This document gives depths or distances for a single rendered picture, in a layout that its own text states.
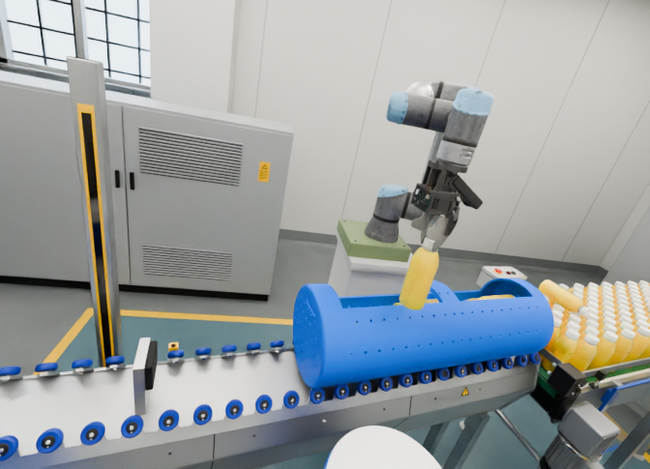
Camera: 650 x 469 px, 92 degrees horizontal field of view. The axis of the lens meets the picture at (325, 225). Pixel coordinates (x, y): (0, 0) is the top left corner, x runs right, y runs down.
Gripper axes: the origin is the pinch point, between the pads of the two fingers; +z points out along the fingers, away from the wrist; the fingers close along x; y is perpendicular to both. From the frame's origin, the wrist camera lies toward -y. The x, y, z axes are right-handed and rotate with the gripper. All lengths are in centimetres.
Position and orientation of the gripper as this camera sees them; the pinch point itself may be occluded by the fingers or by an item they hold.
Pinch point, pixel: (431, 243)
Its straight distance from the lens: 83.8
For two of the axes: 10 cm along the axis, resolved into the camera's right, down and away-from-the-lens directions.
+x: 3.1, 4.0, -8.6
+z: -2.0, 9.2, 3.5
